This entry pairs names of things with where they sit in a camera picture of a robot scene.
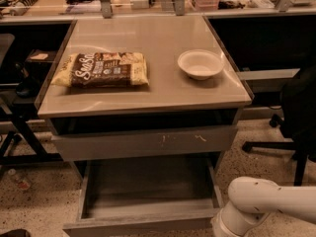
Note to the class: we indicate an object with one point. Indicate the grey drawer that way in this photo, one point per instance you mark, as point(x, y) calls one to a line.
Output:
point(146, 195)
point(141, 143)

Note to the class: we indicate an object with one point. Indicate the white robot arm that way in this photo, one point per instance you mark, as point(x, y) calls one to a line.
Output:
point(251, 201)

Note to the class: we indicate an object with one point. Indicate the grey top drawer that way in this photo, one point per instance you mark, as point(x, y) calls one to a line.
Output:
point(141, 143)

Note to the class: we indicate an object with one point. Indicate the grey drawer cabinet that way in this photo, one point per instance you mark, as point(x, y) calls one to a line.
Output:
point(173, 91)

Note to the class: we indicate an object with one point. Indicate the black office chair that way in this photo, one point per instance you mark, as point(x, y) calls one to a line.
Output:
point(298, 104)

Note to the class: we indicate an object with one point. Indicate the white paper bowl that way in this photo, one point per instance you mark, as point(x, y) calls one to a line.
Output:
point(200, 64)

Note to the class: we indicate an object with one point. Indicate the brown yellow snack bag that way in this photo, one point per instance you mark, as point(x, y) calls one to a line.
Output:
point(102, 69)

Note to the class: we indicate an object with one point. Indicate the clear plastic water bottle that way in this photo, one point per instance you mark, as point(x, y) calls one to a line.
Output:
point(19, 180)

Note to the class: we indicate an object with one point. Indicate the black power strip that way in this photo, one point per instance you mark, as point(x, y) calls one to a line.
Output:
point(21, 7)

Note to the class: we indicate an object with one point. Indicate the black desk frame left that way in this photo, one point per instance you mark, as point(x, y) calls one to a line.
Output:
point(20, 131)

